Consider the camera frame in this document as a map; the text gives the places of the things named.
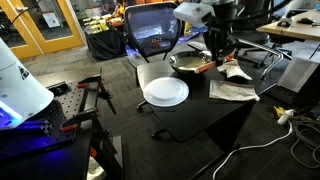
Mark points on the black orange clamp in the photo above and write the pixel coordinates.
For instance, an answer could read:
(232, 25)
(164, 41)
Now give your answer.
(102, 92)
(84, 119)

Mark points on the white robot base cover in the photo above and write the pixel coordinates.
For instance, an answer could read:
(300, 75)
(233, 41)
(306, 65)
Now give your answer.
(21, 95)

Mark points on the metal bowl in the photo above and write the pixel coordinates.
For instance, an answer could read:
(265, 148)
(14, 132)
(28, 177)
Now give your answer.
(186, 62)

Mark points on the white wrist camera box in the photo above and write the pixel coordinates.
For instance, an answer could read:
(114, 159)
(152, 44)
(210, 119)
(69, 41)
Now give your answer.
(194, 13)

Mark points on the black draped side table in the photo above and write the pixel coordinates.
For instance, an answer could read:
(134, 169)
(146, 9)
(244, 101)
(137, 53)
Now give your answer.
(105, 45)

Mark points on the white round plate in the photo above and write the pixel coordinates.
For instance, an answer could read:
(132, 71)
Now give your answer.
(166, 92)

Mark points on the black perforated mounting board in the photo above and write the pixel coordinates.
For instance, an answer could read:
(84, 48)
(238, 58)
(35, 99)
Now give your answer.
(43, 131)

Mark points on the folded beige cloth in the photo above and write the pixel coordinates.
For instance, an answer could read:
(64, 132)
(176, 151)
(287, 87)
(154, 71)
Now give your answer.
(232, 91)

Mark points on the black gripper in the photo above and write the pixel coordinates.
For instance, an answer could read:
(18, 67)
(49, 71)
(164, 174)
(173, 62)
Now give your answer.
(220, 41)

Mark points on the black mesh office chair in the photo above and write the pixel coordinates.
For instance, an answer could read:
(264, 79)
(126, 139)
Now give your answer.
(152, 29)

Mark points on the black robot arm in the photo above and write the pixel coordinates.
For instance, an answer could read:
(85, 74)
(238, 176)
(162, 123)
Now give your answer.
(234, 26)

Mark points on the white plastic bag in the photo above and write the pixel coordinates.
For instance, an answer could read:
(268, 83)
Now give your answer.
(95, 171)

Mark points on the black computer mouse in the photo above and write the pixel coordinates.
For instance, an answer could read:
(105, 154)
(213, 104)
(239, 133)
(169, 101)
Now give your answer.
(284, 22)

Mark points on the crumpled white cloth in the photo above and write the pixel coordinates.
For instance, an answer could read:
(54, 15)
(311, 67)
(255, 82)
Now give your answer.
(232, 69)

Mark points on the orange marker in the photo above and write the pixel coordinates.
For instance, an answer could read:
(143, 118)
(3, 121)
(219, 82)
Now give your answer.
(211, 64)

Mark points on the light wood desk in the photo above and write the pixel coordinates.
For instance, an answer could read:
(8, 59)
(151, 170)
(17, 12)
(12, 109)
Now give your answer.
(296, 30)

